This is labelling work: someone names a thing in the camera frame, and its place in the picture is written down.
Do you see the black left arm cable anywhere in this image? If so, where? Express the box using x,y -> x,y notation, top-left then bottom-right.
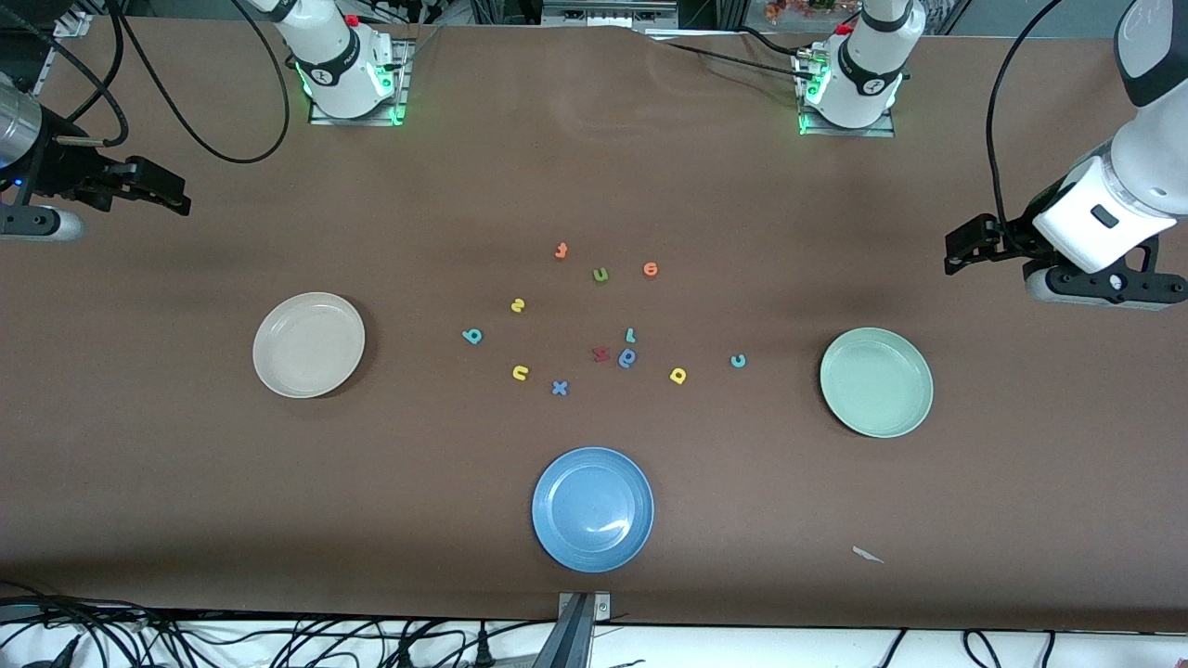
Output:
987,0 -> 1143,247

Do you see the beige brown plate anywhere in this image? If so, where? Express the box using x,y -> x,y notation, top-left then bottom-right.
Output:
252,292 -> 367,400

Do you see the grey power strip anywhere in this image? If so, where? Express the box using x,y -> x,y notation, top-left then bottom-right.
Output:
541,0 -> 680,29

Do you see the blue plate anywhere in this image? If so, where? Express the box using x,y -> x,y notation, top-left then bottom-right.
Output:
532,447 -> 655,573

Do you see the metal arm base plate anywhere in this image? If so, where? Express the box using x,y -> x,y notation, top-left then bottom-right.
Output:
308,39 -> 411,126
798,51 -> 897,138

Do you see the black table cable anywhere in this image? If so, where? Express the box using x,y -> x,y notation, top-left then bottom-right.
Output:
738,26 -> 813,58
661,39 -> 810,81

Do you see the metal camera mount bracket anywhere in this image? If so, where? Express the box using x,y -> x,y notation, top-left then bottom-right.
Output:
532,591 -> 613,668

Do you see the aluminium frame rail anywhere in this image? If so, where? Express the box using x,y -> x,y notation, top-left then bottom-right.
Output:
28,11 -> 94,98

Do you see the brown table cover sheet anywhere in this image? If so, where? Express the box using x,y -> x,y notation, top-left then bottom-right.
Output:
0,17 -> 1188,632

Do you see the pale green plate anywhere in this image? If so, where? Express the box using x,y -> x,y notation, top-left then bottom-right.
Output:
819,327 -> 935,439

